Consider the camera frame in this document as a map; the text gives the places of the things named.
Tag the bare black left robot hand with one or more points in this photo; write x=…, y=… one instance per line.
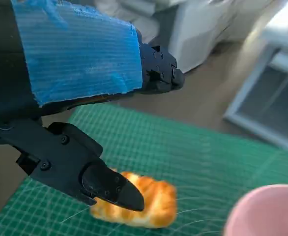
x=60, y=49

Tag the rectangular toy bread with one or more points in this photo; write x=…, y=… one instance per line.
x=156, y=204

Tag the pink bowl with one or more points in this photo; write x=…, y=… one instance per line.
x=269, y=211

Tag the small white mesh cabinet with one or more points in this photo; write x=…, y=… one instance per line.
x=203, y=37

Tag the green cutting mat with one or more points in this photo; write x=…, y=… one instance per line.
x=183, y=152

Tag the large white mesh cabinet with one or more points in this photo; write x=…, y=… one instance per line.
x=269, y=110

